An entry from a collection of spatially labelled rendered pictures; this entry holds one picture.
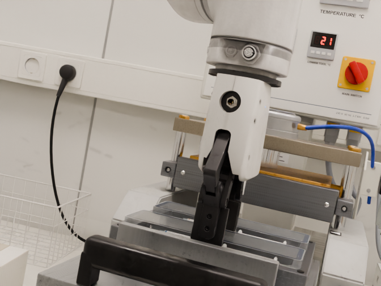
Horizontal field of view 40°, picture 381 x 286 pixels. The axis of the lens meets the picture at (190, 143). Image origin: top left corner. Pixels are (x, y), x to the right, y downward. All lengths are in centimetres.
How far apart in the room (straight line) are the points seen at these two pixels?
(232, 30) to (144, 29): 87
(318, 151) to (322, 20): 31
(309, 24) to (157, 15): 50
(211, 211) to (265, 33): 18
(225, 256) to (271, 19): 22
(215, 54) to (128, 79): 81
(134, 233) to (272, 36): 23
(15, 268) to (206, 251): 50
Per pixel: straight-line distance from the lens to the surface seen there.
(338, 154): 75
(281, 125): 81
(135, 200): 73
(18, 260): 93
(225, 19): 52
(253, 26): 51
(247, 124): 49
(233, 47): 51
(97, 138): 139
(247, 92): 50
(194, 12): 58
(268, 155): 83
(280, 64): 52
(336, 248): 69
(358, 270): 68
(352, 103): 97
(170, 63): 135
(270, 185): 75
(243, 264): 47
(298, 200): 74
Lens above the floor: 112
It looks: 4 degrees down
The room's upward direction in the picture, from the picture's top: 11 degrees clockwise
